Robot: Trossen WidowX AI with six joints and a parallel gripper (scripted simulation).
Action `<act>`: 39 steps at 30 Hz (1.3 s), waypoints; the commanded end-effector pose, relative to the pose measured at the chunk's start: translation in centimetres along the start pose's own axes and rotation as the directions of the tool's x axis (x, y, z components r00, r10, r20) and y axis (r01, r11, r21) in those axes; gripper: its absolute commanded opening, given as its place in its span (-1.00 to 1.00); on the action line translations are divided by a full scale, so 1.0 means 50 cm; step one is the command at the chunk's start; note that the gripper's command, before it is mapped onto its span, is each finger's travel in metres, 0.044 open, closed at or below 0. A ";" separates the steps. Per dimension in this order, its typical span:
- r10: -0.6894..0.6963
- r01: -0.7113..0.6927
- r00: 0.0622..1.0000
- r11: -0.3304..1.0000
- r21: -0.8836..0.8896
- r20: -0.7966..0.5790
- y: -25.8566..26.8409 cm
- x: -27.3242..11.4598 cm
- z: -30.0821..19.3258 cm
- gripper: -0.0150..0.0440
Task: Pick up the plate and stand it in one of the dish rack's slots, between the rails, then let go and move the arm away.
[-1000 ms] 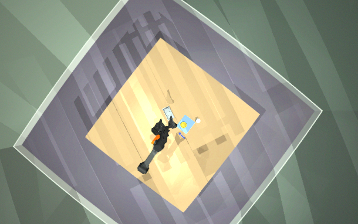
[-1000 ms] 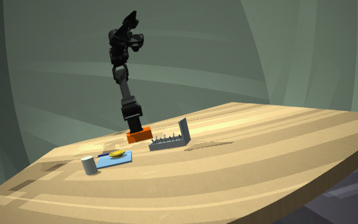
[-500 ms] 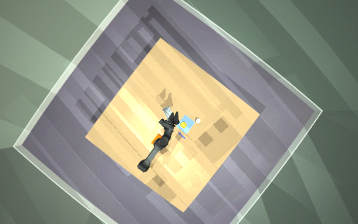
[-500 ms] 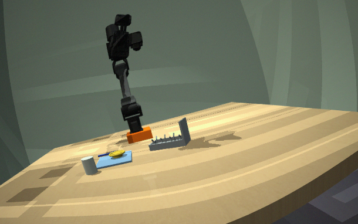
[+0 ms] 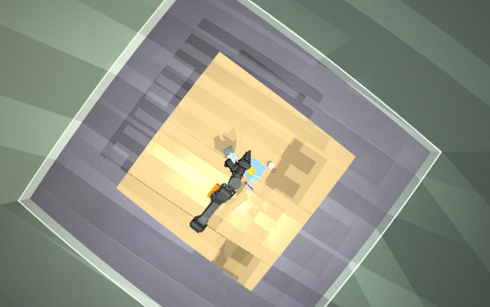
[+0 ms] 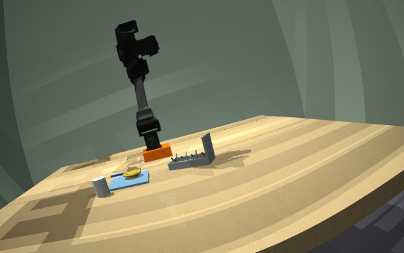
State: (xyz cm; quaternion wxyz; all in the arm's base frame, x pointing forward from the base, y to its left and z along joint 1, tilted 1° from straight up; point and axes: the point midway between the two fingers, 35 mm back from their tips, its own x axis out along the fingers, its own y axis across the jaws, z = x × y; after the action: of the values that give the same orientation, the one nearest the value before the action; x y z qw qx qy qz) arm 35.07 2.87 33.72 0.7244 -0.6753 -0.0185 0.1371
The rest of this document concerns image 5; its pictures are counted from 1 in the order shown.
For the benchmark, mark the light blue mat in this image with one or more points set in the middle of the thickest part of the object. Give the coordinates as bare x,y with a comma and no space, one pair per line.
259,169

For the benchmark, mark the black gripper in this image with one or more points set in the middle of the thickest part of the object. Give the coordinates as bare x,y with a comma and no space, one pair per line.
243,164

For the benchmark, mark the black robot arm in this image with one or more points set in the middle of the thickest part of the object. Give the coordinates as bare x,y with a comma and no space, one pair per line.
199,223

